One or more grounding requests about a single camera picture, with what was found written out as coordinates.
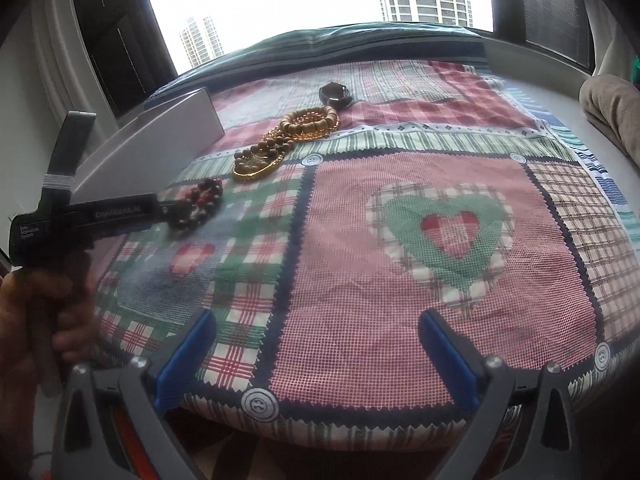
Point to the beige cloth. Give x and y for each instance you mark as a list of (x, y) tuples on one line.
[(612, 105)]

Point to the white jewelry box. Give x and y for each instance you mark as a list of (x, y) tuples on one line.
[(165, 125)]

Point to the white curtain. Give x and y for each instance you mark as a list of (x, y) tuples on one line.
[(65, 50)]

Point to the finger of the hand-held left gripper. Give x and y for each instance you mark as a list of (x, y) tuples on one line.
[(171, 211)]

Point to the green folded blanket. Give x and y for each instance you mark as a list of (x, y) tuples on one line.
[(310, 42)]

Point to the dark window screen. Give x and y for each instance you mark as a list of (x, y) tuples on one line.
[(120, 25), (545, 5)]

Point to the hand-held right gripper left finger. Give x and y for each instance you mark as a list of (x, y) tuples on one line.
[(190, 345)]

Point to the blue striped sheet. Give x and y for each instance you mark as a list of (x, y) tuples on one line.
[(595, 160)]

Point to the gold twisted bangle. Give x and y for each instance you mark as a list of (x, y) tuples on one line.
[(250, 174)]

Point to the person's left hand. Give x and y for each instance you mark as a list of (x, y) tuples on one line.
[(20, 340)]

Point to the patchwork heart quilt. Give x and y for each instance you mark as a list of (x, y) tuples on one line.
[(400, 285)]

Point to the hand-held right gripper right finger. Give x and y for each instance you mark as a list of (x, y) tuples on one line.
[(445, 355)]

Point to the slim high-rise building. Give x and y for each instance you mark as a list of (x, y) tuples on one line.
[(200, 42)]

